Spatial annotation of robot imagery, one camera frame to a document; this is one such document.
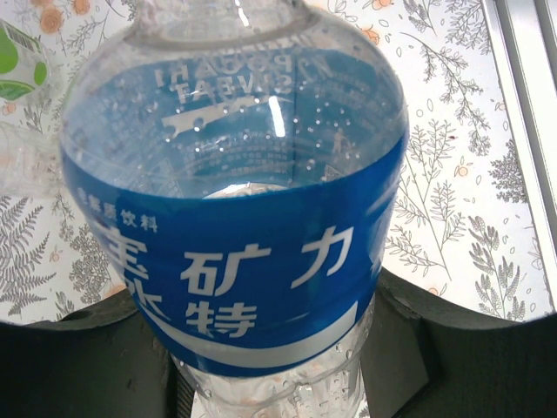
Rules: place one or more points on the blue label plastic bottle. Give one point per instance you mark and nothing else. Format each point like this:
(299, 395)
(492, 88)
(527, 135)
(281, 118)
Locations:
(239, 261)

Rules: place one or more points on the clear unlabelled plastic bottle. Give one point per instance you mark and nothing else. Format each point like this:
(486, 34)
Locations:
(26, 165)

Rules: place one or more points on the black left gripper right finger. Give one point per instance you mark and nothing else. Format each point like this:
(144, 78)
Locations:
(478, 370)

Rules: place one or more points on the green label plastic bottle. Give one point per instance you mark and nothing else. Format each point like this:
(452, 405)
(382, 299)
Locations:
(22, 74)

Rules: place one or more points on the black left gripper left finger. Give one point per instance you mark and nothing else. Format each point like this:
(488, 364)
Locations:
(65, 370)

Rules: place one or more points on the wide grooved aluminium frame rail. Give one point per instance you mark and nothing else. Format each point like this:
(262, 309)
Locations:
(531, 87)

